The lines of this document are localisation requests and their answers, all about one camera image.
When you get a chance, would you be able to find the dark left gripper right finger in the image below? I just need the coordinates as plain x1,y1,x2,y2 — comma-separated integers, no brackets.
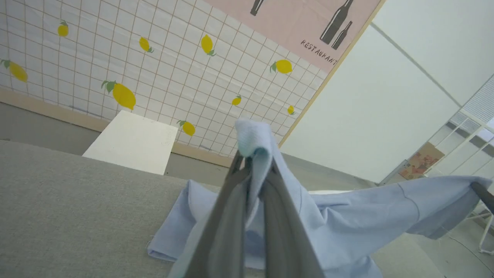
259,159,325,278

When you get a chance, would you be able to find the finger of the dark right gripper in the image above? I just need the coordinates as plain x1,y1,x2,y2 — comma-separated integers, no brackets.
471,181,494,215

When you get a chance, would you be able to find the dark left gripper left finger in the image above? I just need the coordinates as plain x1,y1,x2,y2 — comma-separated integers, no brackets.
184,151,252,278

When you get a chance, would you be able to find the light blue garment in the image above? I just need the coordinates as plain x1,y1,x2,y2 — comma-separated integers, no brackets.
147,118,493,278

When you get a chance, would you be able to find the white framed glass partition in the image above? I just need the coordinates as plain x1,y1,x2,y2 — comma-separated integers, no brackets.
380,75,494,186

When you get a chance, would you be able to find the brown cardboard picture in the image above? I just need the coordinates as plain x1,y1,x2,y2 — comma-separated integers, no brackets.
399,142,445,180

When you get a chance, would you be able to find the white rectangular box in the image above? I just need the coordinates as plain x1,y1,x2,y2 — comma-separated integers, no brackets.
82,110,179,176

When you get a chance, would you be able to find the lemon print partition panel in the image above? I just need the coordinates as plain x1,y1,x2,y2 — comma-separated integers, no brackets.
0,0,386,169

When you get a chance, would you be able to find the grey fabric sofa seat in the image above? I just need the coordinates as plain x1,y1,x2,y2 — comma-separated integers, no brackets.
0,140,437,278

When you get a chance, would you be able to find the pink restaurant bottle poster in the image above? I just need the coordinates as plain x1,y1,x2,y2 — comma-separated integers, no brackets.
204,0,383,74

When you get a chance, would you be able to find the white metal rack frame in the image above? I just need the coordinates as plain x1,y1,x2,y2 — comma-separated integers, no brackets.
465,210,494,256

